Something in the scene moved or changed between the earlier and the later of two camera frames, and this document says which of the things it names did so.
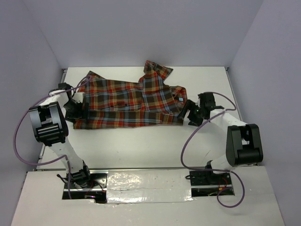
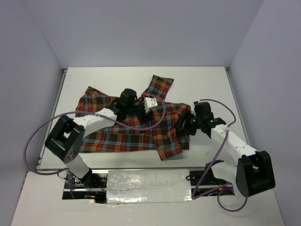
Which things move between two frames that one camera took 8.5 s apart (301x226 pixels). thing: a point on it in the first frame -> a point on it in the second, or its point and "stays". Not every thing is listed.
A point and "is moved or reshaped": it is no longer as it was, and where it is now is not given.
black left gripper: (81, 114) -> (148, 117)
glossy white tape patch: (138, 186) stays
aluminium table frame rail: (229, 79) stays
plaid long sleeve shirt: (151, 101) is moved or reshaped
